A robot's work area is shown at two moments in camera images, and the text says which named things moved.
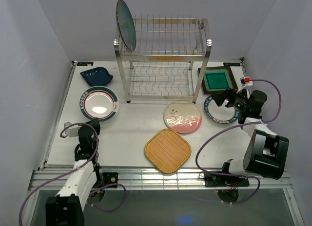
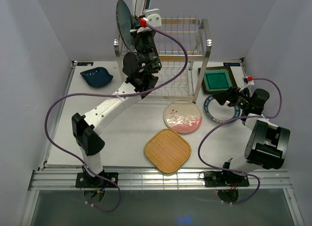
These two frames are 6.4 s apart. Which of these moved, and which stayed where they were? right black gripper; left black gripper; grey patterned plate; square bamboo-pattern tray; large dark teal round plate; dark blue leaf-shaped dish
Moved: left black gripper; grey patterned plate
Stayed: large dark teal round plate; right black gripper; square bamboo-pattern tray; dark blue leaf-shaped dish
